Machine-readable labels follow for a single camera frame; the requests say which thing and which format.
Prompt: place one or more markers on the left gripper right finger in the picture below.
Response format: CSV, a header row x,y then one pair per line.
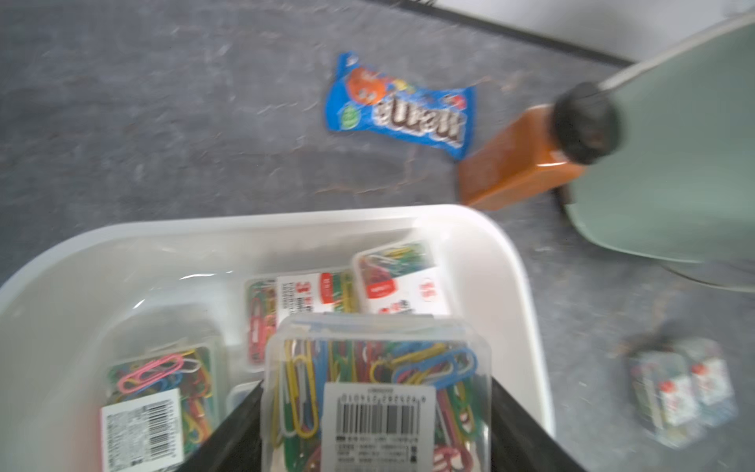
x,y
519,443

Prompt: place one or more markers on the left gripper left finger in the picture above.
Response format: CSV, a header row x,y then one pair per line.
x,y
236,445

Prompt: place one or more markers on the orange spice bottle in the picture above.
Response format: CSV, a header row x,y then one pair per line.
x,y
545,148

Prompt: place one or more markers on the blue candy packet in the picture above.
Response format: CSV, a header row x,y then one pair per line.
x,y
363,99

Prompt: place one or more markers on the mint green toaster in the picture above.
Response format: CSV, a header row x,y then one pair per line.
x,y
680,187

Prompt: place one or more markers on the white storage box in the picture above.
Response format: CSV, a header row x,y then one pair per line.
x,y
126,290

